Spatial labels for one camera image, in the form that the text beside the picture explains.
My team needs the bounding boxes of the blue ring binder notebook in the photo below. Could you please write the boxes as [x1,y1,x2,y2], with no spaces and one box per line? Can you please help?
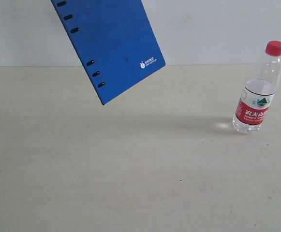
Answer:
[52,0,165,104]

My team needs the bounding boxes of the clear water bottle red label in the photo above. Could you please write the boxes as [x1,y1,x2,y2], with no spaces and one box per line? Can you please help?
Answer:
[233,40,281,134]

